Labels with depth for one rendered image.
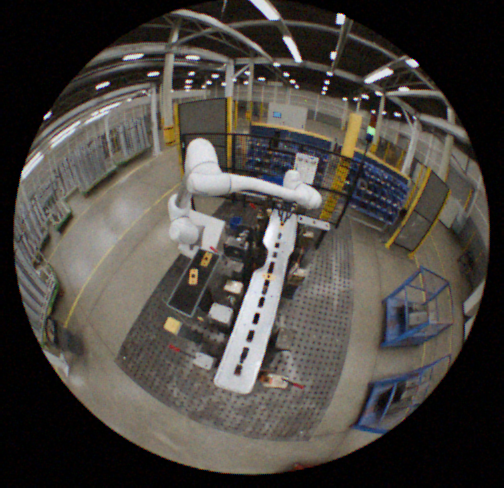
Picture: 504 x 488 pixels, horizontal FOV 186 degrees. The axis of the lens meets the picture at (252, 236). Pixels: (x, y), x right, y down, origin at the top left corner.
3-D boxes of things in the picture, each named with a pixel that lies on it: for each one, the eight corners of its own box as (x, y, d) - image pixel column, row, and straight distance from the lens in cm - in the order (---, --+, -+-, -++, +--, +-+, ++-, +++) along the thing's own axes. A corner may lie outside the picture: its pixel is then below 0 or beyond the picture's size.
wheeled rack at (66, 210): (75, 215, 635) (58, 171, 607) (59, 236, 638) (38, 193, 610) (69, 207, 819) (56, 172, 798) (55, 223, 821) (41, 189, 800)
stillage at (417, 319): (417, 308, 373) (449, 280, 335) (416, 346, 354) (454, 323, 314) (381, 300, 287) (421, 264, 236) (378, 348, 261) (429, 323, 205)
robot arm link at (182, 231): (185, 247, 139) (168, 247, 123) (180, 226, 144) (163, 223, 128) (201, 240, 131) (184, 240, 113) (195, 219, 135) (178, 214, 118)
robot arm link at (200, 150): (170, 226, 138) (165, 202, 146) (188, 223, 141) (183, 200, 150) (193, 163, 71) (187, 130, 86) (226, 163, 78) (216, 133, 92)
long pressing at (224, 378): (254, 396, 91) (254, 397, 90) (209, 383, 91) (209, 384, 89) (298, 215, 149) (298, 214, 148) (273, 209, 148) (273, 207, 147)
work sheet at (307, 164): (312, 185, 170) (319, 157, 160) (290, 179, 169) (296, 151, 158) (312, 184, 172) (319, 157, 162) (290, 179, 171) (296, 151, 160)
